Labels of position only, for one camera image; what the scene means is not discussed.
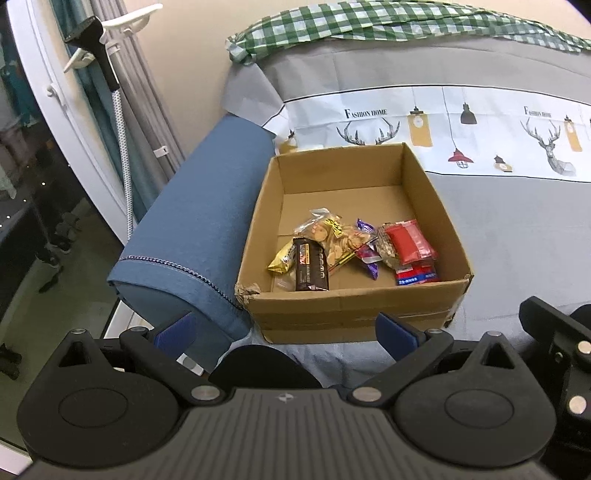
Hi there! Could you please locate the dark brown chocolate packet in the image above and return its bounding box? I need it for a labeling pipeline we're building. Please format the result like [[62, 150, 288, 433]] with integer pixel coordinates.
[[292, 237, 331, 292]]

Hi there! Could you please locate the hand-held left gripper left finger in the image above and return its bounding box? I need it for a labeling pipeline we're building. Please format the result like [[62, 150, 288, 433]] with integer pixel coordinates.
[[56, 310, 227, 407]]

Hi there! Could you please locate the blue sofa armrest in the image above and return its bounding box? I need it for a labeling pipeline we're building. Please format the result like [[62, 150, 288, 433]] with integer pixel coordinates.
[[107, 114, 278, 370]]

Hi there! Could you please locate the black garment steamer head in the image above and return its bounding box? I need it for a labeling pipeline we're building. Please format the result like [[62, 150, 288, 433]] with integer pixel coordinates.
[[64, 16, 137, 236]]

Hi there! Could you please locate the white door frame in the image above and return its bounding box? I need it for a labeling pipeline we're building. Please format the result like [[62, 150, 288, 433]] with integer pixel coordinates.
[[7, 0, 130, 245]]

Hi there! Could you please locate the clear biscuit packet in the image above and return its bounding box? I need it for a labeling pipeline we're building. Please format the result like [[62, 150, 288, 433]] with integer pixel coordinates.
[[294, 209, 377, 273]]

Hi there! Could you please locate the dark cloth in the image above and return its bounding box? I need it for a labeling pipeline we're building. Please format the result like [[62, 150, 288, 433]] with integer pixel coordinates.
[[208, 344, 324, 389]]

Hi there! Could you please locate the purple snack packet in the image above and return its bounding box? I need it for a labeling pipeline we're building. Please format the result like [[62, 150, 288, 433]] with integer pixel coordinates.
[[353, 218, 382, 280]]

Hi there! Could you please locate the white deer print mat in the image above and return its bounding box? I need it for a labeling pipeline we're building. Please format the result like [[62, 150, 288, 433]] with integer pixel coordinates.
[[261, 83, 591, 185]]

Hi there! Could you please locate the cardboard box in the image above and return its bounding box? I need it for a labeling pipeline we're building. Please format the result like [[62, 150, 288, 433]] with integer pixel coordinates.
[[235, 142, 475, 344]]

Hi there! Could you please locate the garment steamer with hose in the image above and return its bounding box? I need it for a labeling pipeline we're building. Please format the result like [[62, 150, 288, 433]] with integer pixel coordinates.
[[51, 0, 185, 217]]

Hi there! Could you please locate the gold snack packet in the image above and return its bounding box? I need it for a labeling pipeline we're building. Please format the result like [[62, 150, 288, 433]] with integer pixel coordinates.
[[267, 240, 297, 275]]

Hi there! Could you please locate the white steamer hanger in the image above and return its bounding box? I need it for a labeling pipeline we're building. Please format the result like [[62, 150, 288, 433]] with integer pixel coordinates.
[[64, 4, 163, 73]]

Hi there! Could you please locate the green checked cloth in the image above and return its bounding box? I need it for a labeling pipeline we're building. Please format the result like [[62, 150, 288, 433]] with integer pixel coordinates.
[[225, 0, 591, 65]]

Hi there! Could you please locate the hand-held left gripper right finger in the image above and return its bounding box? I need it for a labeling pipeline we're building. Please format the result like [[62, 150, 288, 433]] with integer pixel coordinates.
[[348, 312, 522, 407]]

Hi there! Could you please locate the clear puffed grain packet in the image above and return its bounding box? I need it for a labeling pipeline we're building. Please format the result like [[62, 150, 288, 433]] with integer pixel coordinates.
[[376, 224, 407, 269]]

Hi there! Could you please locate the red white snack packet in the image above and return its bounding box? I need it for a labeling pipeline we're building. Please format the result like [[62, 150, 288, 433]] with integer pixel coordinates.
[[394, 258, 439, 286]]

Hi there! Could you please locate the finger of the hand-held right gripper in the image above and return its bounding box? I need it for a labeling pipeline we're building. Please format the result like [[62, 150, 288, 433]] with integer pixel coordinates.
[[519, 296, 591, 416]]

